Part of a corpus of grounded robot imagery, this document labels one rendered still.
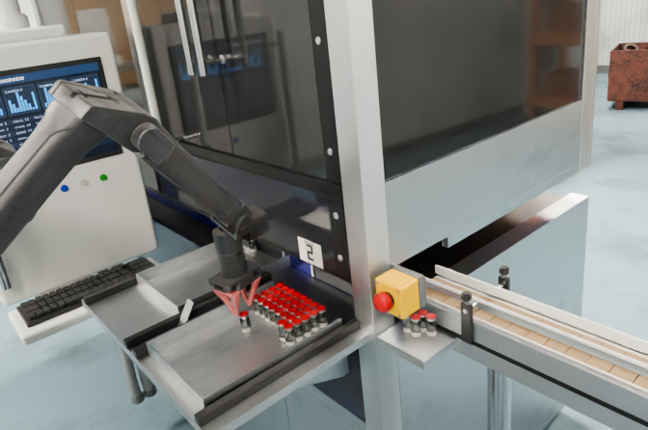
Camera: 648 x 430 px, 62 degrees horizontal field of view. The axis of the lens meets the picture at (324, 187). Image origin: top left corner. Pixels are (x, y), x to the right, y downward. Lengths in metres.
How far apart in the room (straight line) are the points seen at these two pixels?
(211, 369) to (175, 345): 0.14
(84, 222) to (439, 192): 1.14
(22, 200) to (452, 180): 0.88
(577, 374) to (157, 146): 0.79
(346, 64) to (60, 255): 1.20
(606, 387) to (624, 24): 8.76
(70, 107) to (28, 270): 1.19
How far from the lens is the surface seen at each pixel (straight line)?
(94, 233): 1.90
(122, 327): 1.43
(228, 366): 1.18
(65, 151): 0.74
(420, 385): 1.42
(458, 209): 1.32
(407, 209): 1.17
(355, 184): 1.06
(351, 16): 0.99
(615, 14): 9.65
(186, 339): 1.30
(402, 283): 1.08
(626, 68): 7.06
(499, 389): 1.26
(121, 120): 0.75
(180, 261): 1.63
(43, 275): 1.90
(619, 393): 1.05
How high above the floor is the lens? 1.57
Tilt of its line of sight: 19 degrees down
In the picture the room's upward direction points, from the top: 6 degrees counter-clockwise
